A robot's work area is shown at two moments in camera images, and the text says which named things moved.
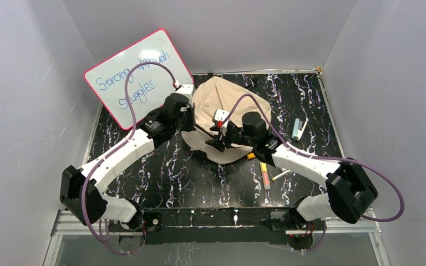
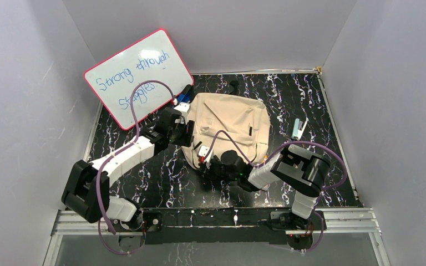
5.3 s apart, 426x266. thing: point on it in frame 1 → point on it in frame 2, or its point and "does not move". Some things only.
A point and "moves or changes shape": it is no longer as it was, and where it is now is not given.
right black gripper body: [231, 134] → [214, 167]
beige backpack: [211, 95] moves or changes shape
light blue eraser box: [297, 131] does not move
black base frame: [205, 225] does not move
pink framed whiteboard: [136, 81] does not move
